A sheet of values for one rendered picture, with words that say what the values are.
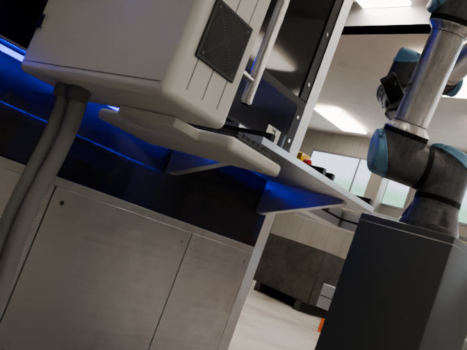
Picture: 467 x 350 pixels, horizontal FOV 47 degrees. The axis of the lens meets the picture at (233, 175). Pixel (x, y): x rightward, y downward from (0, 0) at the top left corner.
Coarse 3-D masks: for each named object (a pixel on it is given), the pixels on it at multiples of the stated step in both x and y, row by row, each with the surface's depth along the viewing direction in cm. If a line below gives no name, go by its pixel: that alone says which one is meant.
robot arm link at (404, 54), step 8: (400, 56) 167; (408, 56) 166; (416, 56) 165; (392, 64) 170; (400, 64) 167; (408, 64) 166; (416, 64) 167; (392, 72) 169; (400, 72) 168; (408, 72) 167; (400, 80) 168; (408, 80) 169
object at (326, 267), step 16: (272, 240) 763; (288, 240) 739; (272, 256) 751; (288, 256) 729; (304, 256) 708; (320, 256) 688; (336, 256) 698; (256, 272) 765; (272, 272) 741; (288, 272) 719; (304, 272) 698; (320, 272) 684; (336, 272) 702; (256, 288) 755; (272, 288) 732; (288, 288) 709; (304, 288) 689; (320, 288) 688; (304, 304) 692
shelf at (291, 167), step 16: (272, 144) 141; (272, 160) 157; (288, 160) 147; (272, 176) 191; (288, 176) 177; (304, 176) 164; (320, 176) 160; (320, 192) 186; (336, 192) 173; (368, 208) 186
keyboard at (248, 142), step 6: (198, 126) 122; (204, 126) 121; (216, 132) 116; (222, 132) 116; (228, 132) 116; (234, 132) 115; (240, 138) 114; (246, 138) 117; (246, 144) 115; (252, 144) 119; (258, 144) 121; (258, 150) 119; (264, 150) 123; (270, 156) 123
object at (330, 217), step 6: (306, 210) 251; (312, 210) 254; (318, 210) 258; (324, 210) 262; (330, 210) 266; (336, 210) 270; (342, 210) 274; (312, 216) 269; (318, 216) 259; (324, 216) 263; (330, 216) 267; (336, 216) 271; (324, 222) 280; (330, 222) 268; (336, 222) 273
